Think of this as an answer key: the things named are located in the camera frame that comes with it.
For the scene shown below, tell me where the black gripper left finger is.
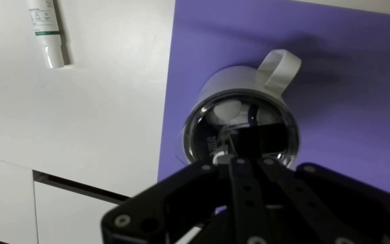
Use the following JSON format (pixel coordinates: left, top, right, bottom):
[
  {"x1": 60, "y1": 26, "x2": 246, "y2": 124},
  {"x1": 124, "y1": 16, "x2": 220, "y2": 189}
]
[{"x1": 101, "y1": 155, "x2": 271, "y2": 244}]

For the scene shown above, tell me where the white mug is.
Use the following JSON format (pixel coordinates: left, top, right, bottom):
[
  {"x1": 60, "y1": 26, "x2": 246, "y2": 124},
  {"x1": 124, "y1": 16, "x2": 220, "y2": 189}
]
[{"x1": 181, "y1": 48, "x2": 304, "y2": 170}]

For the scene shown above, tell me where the purple mat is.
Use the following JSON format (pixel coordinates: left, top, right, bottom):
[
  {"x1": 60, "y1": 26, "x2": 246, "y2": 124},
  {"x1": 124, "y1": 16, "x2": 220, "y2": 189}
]
[{"x1": 158, "y1": 0, "x2": 390, "y2": 201}]

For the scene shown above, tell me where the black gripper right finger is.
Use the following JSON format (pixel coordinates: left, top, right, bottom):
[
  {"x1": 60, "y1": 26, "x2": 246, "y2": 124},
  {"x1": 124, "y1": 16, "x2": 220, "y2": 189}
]
[{"x1": 258, "y1": 155, "x2": 390, "y2": 244}]

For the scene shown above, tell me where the white tube with green print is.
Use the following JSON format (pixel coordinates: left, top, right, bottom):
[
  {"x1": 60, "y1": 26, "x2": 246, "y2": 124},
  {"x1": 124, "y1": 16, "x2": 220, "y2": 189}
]
[{"x1": 25, "y1": 0, "x2": 74, "y2": 70}]

